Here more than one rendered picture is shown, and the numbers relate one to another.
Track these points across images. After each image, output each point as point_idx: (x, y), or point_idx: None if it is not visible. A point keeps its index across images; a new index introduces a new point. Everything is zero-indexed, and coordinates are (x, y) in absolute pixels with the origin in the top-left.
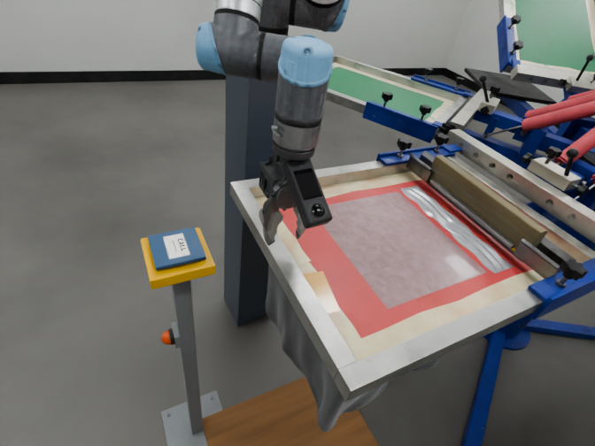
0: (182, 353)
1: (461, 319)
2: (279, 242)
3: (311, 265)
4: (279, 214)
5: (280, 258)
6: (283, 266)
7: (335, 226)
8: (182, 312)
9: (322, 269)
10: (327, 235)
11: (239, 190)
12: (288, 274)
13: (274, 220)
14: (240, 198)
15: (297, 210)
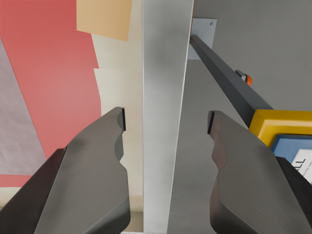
0: (229, 67)
1: None
2: (151, 122)
3: (98, 55)
4: (256, 222)
5: (172, 81)
6: (176, 55)
7: (13, 132)
8: (249, 91)
9: (75, 35)
10: (37, 115)
11: (160, 231)
12: (179, 25)
13: (267, 188)
14: (167, 220)
15: (120, 216)
